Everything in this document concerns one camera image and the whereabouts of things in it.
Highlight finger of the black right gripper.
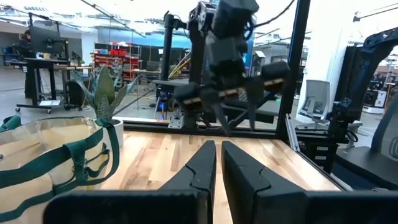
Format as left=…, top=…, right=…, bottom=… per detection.
left=245, top=76, right=266, bottom=131
left=201, top=86, right=234, bottom=136

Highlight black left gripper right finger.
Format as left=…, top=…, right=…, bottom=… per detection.
left=221, top=140, right=398, bottom=224

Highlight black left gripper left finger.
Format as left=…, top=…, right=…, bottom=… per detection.
left=42, top=139, right=218, bottom=224

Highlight grey office chair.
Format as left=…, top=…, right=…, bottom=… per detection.
left=295, top=79, right=364, bottom=147

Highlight black drawer cabinet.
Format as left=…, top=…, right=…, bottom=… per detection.
left=298, top=136, right=340, bottom=174

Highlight white plant pot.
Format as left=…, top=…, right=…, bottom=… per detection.
left=108, top=118, right=125, bottom=149

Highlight red parts shelf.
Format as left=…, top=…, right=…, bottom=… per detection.
left=91, top=46, right=141, bottom=82

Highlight green snake plant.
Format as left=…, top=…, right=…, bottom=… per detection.
left=70, top=65, right=142, bottom=123

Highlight black computer tower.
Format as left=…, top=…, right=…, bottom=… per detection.
left=68, top=79, right=91, bottom=107

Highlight black wheeled desk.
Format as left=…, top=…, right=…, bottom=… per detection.
left=9, top=57, right=94, bottom=113

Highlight black computer monitor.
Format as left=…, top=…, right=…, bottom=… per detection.
left=29, top=26, right=67, bottom=56

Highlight person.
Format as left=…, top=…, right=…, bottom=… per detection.
left=14, top=29, right=32, bottom=60

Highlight beige gardening bag green straps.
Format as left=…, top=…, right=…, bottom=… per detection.
left=0, top=114, right=121, bottom=224

